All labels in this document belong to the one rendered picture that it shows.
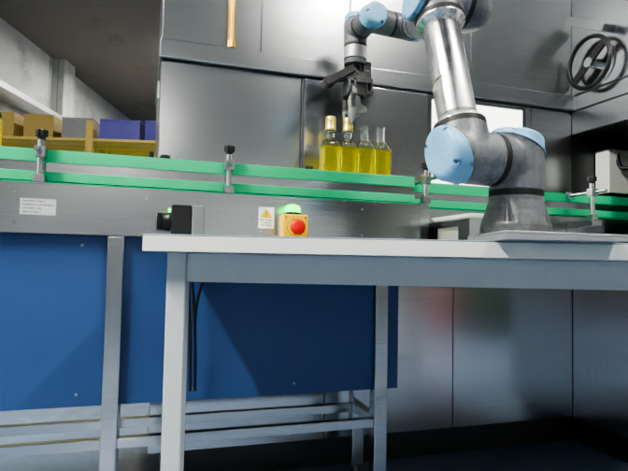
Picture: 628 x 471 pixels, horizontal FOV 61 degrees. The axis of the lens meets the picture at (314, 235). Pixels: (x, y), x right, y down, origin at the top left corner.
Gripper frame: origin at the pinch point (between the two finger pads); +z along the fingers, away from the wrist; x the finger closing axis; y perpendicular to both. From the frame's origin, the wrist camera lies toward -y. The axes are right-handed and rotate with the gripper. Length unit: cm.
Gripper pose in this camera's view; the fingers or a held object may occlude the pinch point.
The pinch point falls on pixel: (348, 121)
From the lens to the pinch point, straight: 175.7
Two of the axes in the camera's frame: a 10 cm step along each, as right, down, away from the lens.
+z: -0.2, 10.0, -0.5
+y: 9.5, 0.4, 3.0
